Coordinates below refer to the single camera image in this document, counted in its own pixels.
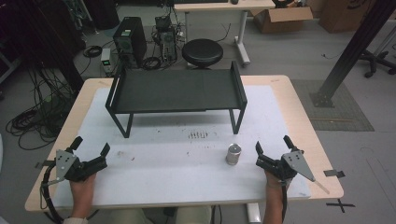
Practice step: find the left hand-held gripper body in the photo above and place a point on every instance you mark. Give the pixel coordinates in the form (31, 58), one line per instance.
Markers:
(82, 169)

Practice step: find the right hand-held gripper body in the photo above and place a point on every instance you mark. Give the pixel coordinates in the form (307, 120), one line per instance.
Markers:
(281, 166)

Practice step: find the silver metal can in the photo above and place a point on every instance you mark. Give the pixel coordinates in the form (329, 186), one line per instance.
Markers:
(233, 154)

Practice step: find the black metal shelf rack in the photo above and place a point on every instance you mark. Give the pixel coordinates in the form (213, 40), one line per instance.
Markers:
(176, 93)

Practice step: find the person's left hand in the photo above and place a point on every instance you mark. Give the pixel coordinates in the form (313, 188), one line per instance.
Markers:
(82, 188)

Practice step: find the person's right hand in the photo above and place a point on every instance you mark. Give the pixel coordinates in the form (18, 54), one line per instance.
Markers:
(274, 184)

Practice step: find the black tape strip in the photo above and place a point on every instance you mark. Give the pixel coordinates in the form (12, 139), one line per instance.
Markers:
(334, 173)

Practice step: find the white table leg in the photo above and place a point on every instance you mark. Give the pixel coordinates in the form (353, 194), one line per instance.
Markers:
(253, 213)

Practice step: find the grey floor mat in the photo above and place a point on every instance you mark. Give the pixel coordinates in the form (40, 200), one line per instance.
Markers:
(337, 107)

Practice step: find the black tape cross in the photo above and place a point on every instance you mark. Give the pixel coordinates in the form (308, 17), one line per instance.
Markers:
(340, 205)

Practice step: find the white table mat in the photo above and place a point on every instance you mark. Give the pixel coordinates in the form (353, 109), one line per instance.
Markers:
(186, 177)

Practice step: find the grey power supply unit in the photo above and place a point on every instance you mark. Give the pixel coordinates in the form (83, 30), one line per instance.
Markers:
(106, 61)

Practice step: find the black round stool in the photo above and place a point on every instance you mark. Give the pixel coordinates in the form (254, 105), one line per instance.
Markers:
(202, 53)

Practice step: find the black computer tower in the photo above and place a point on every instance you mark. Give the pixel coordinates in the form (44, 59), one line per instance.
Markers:
(130, 40)

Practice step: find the dark curtain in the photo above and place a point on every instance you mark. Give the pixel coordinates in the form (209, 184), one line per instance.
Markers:
(40, 34)

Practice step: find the black office chair base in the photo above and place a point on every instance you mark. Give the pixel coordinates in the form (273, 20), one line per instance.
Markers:
(376, 62)

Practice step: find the open cardboard box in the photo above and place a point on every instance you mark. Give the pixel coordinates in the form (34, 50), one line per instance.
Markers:
(281, 19)

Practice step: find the open computer case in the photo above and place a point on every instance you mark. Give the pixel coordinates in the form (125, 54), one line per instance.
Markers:
(166, 40)

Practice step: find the closed cardboard box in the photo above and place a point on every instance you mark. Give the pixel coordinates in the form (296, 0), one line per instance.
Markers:
(341, 15)

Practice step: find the white desk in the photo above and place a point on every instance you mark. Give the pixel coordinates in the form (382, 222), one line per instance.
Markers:
(224, 6)

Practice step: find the black metal frame post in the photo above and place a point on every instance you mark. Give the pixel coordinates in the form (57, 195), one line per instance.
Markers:
(353, 51)

